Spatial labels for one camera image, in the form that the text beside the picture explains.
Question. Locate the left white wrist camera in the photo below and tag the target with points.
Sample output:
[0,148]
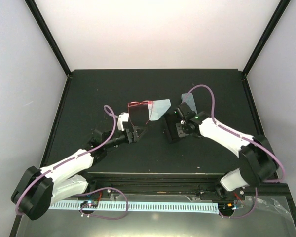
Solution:
[121,119]

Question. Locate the black frame post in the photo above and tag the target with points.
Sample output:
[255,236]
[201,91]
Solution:
[36,13]
[271,25]

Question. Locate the right circuit board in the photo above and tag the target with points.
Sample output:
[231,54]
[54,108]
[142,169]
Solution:
[227,206]

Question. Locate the right black frame post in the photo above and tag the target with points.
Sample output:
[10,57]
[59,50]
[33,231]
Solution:
[271,25]

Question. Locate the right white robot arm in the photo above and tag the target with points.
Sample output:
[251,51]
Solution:
[256,160]

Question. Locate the light blue cloth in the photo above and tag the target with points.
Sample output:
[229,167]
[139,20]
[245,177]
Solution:
[158,108]

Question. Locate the left black frame post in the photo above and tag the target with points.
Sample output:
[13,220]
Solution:
[36,13]

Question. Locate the black glasses case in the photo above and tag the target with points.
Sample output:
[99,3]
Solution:
[173,127]

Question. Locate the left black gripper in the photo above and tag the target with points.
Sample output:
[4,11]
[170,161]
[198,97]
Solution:
[133,135]

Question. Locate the green lined glasses case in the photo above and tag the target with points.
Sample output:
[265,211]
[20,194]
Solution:
[189,99]

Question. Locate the left circuit board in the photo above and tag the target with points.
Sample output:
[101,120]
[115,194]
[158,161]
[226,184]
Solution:
[89,204]

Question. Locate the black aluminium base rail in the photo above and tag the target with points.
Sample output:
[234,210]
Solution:
[201,185]

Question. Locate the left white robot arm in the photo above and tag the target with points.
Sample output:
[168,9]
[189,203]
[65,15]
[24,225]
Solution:
[40,188]

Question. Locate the white slotted cable duct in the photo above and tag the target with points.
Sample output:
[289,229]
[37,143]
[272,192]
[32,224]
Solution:
[132,206]

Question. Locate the circuit board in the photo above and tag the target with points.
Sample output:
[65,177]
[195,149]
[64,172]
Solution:
[227,206]
[89,204]

